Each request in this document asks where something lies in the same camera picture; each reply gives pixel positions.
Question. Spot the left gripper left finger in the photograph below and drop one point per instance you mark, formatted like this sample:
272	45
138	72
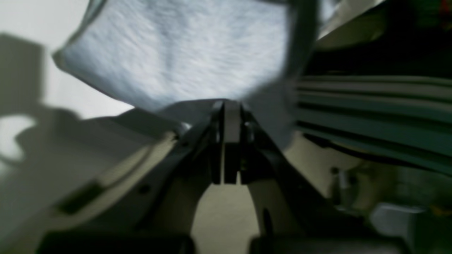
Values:
156	215

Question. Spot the grey T-shirt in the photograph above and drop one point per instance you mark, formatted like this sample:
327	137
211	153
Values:
173	57

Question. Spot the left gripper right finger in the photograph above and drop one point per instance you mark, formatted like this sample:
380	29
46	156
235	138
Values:
293	217

